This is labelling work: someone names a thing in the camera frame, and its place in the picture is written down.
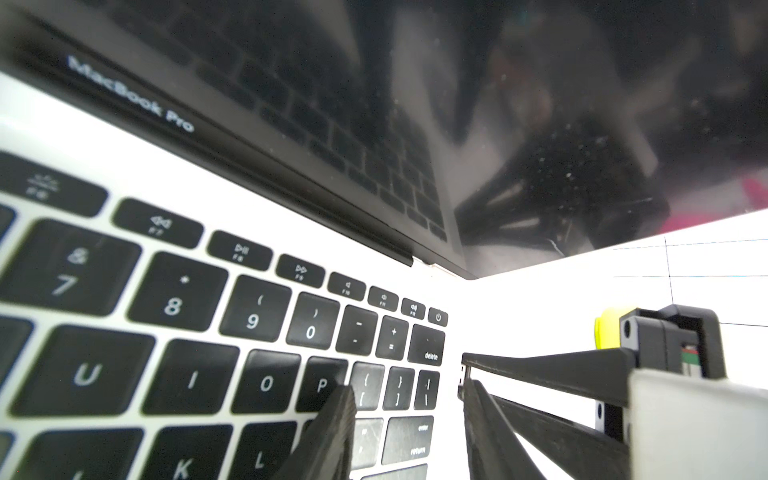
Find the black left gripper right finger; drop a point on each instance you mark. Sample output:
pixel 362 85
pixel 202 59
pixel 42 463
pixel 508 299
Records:
pixel 493 449

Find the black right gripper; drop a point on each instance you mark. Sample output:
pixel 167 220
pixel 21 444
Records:
pixel 676 339

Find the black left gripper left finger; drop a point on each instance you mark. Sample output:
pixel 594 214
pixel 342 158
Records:
pixel 325 450

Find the silver laptop black screen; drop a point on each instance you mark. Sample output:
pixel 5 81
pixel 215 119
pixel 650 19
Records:
pixel 215 213

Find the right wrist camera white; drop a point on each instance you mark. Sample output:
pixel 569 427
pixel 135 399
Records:
pixel 693 428

